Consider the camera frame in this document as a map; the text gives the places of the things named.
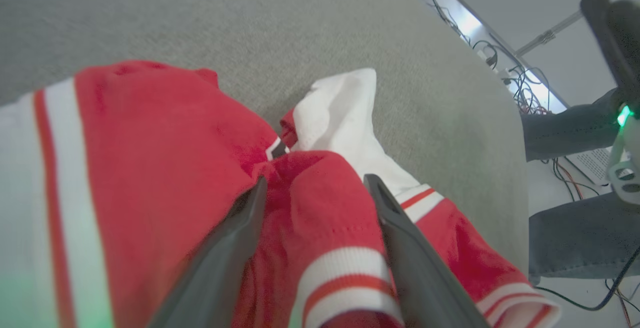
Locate red and white jersey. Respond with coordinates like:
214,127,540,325
0,60,562,328

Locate silver metal bar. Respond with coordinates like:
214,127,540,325
515,0,640,57

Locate thin black cable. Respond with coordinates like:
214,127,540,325
534,246,640,312

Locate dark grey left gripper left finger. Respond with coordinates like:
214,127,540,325
147,176,268,328

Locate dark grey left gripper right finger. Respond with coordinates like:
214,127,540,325
363,173,491,328

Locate grey jeans leg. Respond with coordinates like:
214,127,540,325
521,87,628,162
528,192,640,285

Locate tangled black red cables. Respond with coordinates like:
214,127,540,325
497,63,553,116

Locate white power strip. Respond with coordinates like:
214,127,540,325
476,47,500,68

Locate grey laptop keyboard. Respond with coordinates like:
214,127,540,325
565,147,619,185

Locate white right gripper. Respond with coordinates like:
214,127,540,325
580,0,640,205

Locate grey fabric sofa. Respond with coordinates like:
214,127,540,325
0,0,531,289

